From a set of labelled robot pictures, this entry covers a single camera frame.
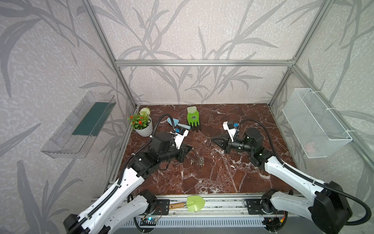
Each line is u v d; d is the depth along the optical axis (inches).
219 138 26.0
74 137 25.0
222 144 26.2
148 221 28.2
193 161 32.4
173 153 23.1
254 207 28.7
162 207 29.0
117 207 16.9
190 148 27.1
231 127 24.8
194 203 29.3
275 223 28.2
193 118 43.9
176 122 43.2
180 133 23.5
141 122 35.1
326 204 15.4
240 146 25.2
